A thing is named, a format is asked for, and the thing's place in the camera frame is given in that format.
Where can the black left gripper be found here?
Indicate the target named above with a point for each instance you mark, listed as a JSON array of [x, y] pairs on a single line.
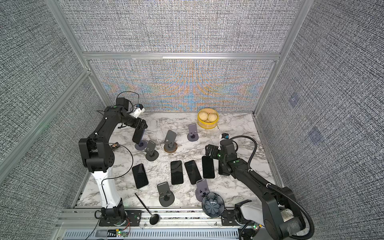
[[140, 127]]

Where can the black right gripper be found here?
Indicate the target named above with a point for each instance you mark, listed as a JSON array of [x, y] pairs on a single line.
[[215, 149]]

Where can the blue-edged phone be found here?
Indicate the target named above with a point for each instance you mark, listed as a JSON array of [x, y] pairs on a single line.
[[138, 135]]

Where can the purple-edged black phone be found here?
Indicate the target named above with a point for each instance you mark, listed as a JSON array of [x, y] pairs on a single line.
[[193, 172]]

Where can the cracked black phone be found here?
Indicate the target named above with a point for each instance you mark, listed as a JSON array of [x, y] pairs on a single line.
[[177, 177]]

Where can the teal-edged black phone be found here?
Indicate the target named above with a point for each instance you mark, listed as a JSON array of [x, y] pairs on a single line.
[[140, 176]]

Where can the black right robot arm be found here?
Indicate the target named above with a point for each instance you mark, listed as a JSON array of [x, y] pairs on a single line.
[[282, 216]]

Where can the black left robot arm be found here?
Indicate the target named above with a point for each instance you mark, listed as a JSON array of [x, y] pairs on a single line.
[[98, 156]]

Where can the purple-grey back stand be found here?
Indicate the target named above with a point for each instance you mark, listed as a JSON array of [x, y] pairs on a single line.
[[192, 136]]

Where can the dark grey round stand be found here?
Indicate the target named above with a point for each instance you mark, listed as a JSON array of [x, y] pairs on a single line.
[[151, 152]]

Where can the wooden base phone stand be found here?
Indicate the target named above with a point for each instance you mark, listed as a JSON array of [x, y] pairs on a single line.
[[170, 145]]

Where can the purple front phone stand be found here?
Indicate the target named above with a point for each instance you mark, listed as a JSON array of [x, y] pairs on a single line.
[[202, 189]]

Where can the dark grey front stand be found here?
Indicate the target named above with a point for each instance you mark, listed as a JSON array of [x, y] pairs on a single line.
[[166, 196]]

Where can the yellow steamer basket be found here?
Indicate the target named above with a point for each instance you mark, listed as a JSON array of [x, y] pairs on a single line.
[[206, 124]]

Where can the right bun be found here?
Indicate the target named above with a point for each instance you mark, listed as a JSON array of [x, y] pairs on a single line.
[[212, 117]]

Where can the bun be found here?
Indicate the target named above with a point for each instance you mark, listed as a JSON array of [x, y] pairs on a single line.
[[203, 116], [212, 117]]

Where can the left bun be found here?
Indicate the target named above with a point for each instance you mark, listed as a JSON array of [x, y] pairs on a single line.
[[203, 116]]

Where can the black snack packet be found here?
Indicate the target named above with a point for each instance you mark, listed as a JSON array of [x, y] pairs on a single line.
[[115, 146]]

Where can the dark flower-shaped bowl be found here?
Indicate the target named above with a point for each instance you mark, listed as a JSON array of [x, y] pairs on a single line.
[[213, 205]]

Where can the black ladle spoon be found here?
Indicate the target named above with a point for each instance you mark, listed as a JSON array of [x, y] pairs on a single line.
[[148, 210]]

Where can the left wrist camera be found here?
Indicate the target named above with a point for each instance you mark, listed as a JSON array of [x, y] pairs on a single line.
[[139, 109]]

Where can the aluminium front rail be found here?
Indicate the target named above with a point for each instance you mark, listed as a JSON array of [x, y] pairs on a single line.
[[174, 224]]

